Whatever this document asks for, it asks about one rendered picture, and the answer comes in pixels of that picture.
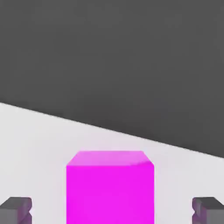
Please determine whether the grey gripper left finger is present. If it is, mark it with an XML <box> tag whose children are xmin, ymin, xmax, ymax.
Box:
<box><xmin>0</xmin><ymin>196</ymin><xmax>33</xmax><ymax>224</ymax></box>

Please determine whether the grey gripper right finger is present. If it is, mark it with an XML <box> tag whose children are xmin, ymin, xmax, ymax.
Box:
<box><xmin>192</xmin><ymin>196</ymin><xmax>224</xmax><ymax>224</ymax></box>

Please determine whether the small magenta cube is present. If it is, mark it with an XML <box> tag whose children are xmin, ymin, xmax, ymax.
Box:
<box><xmin>66</xmin><ymin>150</ymin><xmax>155</xmax><ymax>224</ymax></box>

